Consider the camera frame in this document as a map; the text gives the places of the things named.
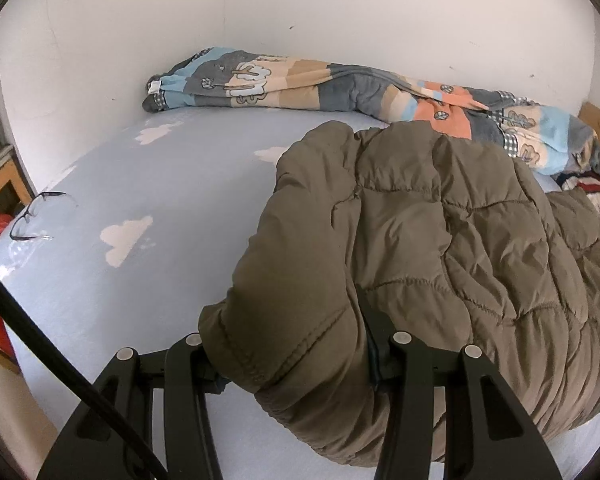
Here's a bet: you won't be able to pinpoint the olive brown padded jacket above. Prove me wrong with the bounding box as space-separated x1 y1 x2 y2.
199 122 600 467

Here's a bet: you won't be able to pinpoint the light blue cloud bedsheet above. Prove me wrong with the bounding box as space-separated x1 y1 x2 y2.
0 108 600 479

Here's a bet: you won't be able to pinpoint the wooden bedside shelf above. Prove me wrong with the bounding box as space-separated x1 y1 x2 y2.
0 145 34 216

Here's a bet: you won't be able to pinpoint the patchwork cartoon print quilt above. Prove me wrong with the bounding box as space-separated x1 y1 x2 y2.
143 47 600 176

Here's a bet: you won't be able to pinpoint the black frame eyeglasses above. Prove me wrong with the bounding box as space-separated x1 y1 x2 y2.
8 191 79 243

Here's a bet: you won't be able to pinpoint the black cable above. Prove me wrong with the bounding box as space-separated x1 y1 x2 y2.
0 259 169 480

